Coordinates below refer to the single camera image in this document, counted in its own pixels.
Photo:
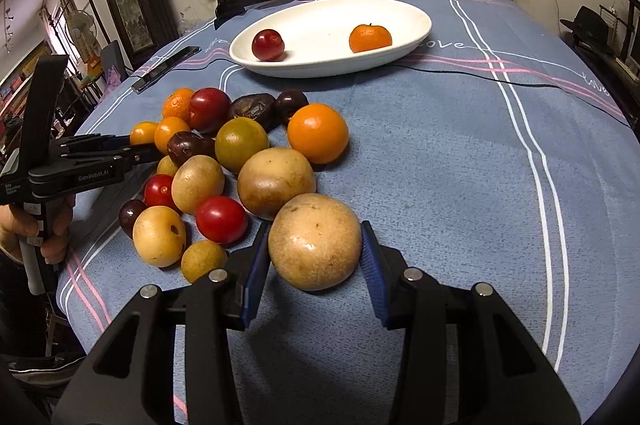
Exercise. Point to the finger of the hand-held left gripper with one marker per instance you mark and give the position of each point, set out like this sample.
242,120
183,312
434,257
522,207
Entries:
100,142
140,154

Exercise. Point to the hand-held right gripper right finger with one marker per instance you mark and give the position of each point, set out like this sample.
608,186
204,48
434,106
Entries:
372,275

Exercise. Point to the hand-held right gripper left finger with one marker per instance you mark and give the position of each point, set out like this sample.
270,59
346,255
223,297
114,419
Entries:
257,275

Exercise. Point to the yellow-orange kumquat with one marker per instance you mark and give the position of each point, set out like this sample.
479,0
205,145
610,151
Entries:
144,133

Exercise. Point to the small yellow fruit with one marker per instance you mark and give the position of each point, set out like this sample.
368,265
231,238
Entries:
166,166

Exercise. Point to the small smooth orange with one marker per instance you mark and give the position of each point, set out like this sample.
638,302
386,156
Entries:
171,134

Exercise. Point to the red cherry tomato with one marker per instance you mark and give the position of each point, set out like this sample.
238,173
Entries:
160,191

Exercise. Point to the dark purple passion fruit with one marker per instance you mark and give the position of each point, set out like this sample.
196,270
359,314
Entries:
190,147

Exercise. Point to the small yellow-green fruit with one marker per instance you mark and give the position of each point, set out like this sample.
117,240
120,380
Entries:
203,261

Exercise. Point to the dark grape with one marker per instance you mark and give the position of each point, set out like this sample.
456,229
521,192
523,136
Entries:
131,216

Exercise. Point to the small bumpy tangerine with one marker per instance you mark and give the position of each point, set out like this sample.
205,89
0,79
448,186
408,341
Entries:
178,103

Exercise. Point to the medium yellow passion fruit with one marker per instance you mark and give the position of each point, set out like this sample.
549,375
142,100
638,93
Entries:
197,184

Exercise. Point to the large yellow passion fruit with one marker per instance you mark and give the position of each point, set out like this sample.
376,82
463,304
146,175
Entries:
315,241

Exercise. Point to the yellow passion fruit with hole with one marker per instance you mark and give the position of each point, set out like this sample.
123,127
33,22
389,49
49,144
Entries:
159,236

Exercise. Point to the speckled yellow passion fruit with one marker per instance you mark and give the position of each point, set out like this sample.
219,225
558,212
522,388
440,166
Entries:
276,183

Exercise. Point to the green-orange tangerine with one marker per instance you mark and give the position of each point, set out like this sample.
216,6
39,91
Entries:
242,145

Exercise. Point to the wrinkled dark passion fruit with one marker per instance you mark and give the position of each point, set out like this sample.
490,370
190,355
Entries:
251,111

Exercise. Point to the large orange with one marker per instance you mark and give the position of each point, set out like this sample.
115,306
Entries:
318,133

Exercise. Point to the white oval plate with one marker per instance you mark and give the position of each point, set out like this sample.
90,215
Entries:
320,30

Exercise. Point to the person's left forearm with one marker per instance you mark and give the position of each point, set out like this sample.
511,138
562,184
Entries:
12,275

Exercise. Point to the person's left hand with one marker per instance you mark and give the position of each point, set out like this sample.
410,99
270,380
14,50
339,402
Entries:
60,230

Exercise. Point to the black chair with cloth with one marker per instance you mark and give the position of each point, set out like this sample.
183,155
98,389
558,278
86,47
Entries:
107,60

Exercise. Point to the white electric fan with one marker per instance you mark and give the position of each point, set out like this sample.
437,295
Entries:
80,27

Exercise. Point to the black smartphone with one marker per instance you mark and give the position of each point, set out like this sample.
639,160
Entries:
165,67

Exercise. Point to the blue striped tablecloth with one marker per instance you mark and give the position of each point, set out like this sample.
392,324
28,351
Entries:
450,180

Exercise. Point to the black hat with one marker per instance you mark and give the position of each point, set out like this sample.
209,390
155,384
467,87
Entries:
590,25

